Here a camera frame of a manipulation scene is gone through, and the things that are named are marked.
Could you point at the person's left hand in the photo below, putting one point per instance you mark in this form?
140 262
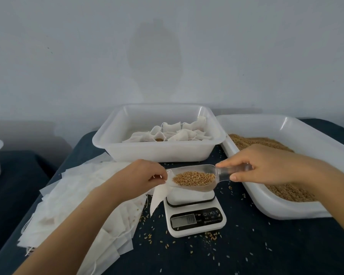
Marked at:
135 177

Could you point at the person's right hand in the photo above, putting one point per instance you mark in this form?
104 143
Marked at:
272 163

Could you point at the white plastic tub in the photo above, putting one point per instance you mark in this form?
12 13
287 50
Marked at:
137 149

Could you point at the white mesh bag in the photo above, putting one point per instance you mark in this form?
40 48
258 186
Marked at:
157 197

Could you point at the brown grain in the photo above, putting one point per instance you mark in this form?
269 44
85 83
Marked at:
292 192

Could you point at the white tray of grain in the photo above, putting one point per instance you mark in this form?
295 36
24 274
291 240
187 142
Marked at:
258 197

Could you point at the clear plastic scoop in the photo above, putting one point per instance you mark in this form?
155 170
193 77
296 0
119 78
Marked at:
209 171

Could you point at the pile of white bags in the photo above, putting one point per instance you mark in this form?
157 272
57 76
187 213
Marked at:
69 209

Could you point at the person's left forearm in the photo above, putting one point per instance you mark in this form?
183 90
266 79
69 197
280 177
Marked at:
57 240

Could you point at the person's right forearm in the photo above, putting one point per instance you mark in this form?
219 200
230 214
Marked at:
335 192

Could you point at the white digital kitchen scale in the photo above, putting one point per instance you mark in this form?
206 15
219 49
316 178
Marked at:
195 217

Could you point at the dark blue tablecloth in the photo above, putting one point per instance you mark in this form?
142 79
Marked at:
264 249
14 197

